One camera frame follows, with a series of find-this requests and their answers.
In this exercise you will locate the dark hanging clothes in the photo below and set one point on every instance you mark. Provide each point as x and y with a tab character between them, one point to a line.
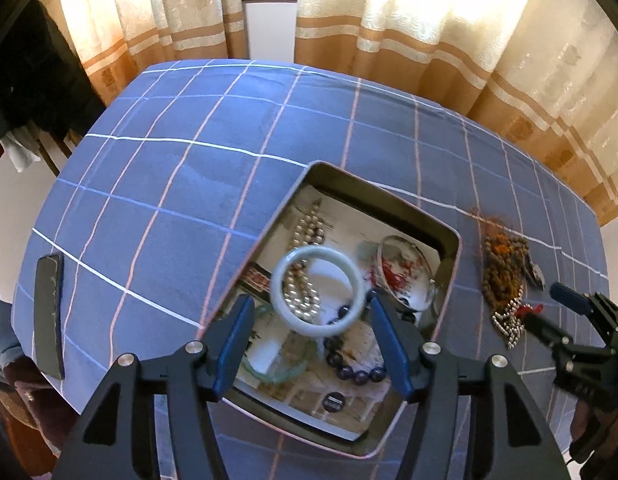
42	81

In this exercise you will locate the white jade bangle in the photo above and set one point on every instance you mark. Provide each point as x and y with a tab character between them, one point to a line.
347	267

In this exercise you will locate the silver wristwatch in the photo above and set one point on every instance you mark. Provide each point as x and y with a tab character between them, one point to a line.
533	273

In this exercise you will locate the grey trouser leg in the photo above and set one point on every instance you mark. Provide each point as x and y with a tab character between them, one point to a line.
10	347

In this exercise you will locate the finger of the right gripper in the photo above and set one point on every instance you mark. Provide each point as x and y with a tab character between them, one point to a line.
569	298
547	332

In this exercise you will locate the printed paper sheet in tray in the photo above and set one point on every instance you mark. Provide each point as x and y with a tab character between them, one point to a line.
337	384

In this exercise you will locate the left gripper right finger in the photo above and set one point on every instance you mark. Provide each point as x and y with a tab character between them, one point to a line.
509	437

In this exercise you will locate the beige orange curtain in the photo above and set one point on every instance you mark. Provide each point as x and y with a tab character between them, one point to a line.
543	74
115	40

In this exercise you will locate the brown wooden bead mala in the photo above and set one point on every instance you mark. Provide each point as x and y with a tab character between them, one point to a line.
504	257

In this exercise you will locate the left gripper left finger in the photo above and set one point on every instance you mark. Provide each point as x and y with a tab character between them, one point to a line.
115	437

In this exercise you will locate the blue checked tablecloth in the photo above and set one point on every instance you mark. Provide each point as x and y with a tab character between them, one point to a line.
158	205

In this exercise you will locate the rectangular metal tin tray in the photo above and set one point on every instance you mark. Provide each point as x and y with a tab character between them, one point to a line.
318	292

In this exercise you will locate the left beige orange curtain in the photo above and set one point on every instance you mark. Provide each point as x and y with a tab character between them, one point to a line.
115	40

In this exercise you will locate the right beige orange curtain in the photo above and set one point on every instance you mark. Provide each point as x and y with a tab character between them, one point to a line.
543	74

